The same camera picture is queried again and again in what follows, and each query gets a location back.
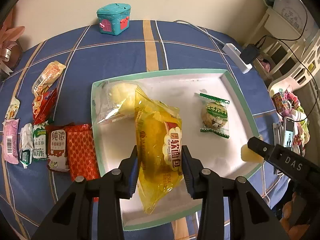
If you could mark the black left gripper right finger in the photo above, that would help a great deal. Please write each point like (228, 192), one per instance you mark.
(249, 216)

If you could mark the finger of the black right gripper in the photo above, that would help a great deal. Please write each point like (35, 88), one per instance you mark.
(297, 168)

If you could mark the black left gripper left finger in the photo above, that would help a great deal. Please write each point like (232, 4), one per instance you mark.
(71, 216)

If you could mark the small pale yellow candy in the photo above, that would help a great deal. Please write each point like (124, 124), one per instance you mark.
(250, 152)

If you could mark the red patterned snack packet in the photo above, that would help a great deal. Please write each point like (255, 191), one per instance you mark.
(81, 152)

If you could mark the brown-white milk biscuit packet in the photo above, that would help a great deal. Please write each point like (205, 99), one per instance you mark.
(57, 148)

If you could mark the green-white biscuit packet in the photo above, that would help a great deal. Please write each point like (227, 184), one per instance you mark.
(40, 141)

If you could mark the yellow soft bread packet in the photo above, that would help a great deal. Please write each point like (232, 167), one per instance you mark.
(157, 152)

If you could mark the green-white cookie packet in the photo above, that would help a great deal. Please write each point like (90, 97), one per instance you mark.
(214, 115)

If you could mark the pink snack packet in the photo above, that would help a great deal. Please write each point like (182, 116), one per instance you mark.
(10, 134)

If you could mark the red chip snack packet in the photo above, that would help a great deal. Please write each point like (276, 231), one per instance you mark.
(43, 106)

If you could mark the orange-white snack packet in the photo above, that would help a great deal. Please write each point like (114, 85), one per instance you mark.
(49, 75)

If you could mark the smartphone on stand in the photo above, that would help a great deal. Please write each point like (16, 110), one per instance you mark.
(288, 132)

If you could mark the white tray with green rim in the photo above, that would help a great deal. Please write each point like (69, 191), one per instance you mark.
(179, 88)

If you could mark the colourful cube toy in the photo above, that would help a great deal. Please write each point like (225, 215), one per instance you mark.
(282, 105)

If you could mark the silver-green small packet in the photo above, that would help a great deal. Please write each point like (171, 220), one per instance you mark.
(26, 145)

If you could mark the cream plastic shelf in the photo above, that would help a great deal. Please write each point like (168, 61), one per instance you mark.
(288, 39)

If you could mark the small white floral packet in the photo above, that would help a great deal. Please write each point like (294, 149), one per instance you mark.
(12, 109)

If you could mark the clear-wrapped round bread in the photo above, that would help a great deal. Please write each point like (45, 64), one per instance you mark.
(114, 101)

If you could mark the black charger plug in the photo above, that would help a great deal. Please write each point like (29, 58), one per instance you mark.
(249, 54)

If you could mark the white power strip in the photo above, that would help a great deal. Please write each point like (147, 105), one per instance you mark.
(234, 55)

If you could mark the pink flower bouquet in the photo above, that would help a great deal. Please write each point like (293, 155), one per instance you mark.
(11, 50)

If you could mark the blue checked tablecloth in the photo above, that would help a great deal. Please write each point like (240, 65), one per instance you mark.
(27, 194)

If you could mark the teal toy house box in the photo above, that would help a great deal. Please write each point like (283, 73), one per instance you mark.
(114, 18)

